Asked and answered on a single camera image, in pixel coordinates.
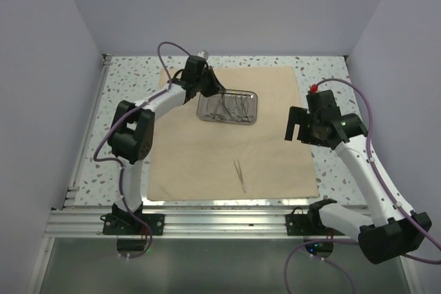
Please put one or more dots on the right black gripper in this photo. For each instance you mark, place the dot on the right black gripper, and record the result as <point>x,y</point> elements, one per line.
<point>299,116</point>

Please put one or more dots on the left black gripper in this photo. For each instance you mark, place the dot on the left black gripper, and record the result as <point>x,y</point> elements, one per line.
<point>216,87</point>

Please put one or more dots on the beige cloth wrap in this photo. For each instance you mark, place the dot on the beige cloth wrap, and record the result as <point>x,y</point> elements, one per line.
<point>194,160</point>

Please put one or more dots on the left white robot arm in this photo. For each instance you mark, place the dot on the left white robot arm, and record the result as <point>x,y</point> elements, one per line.
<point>132,132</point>

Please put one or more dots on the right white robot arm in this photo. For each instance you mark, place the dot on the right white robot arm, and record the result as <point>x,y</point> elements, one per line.
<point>393,228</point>

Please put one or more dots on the steel forceps in tray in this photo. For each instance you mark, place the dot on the steel forceps in tray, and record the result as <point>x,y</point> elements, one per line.
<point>218,109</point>

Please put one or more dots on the steel instrument tray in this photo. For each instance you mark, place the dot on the steel instrument tray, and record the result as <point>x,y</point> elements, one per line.
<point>206,106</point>

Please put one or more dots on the steel scissors in tray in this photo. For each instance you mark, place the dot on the steel scissors in tray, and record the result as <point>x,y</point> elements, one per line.
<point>242,104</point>

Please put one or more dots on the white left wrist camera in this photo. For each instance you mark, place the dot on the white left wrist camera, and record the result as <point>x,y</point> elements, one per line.
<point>203,54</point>

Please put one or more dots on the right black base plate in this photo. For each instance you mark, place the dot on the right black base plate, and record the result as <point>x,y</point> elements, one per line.
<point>297,223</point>

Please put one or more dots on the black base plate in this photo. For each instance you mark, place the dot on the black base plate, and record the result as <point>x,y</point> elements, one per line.
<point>297,223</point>
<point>127,225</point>

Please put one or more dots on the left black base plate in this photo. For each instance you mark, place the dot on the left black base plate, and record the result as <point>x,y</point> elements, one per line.
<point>127,225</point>

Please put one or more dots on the aluminium mounting rail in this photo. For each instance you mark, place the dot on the aluminium mounting rail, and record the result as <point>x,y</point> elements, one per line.
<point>180,223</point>

